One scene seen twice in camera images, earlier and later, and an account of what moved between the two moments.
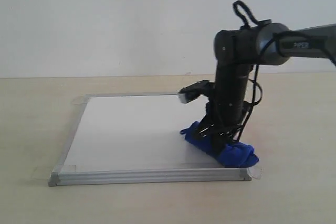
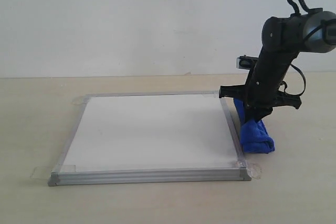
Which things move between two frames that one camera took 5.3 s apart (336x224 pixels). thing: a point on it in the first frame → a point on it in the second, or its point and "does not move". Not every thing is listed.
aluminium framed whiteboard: [138, 138] does not move
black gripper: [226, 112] → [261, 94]
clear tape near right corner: [256, 171] does not move
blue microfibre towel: [235, 155] → [254, 136]
